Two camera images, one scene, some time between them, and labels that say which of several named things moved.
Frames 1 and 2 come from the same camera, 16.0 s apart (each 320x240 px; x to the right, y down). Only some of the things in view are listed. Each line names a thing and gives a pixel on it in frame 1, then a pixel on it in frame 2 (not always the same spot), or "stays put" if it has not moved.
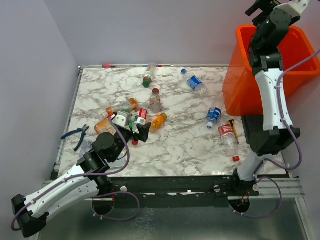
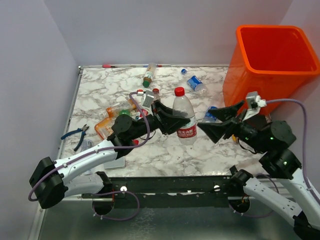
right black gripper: x=266 y=6 to x=214 y=130
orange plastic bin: x=241 y=94 stays put
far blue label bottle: x=194 y=82 stays put
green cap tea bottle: x=149 y=75 stays put
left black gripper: x=143 y=132 to x=167 y=119
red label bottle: x=229 y=141 to x=187 y=133
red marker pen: x=108 y=66 stays put
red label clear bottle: x=140 y=118 stays put
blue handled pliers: x=83 y=129 stays put
